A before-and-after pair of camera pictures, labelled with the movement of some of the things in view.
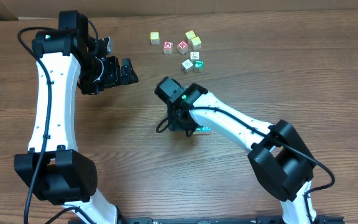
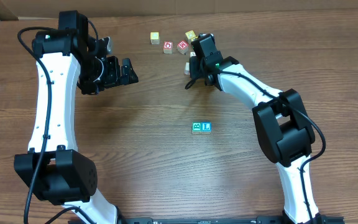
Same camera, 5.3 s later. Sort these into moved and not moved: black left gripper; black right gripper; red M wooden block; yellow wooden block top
Moved: black right gripper
Not moved: black left gripper; red M wooden block; yellow wooden block top
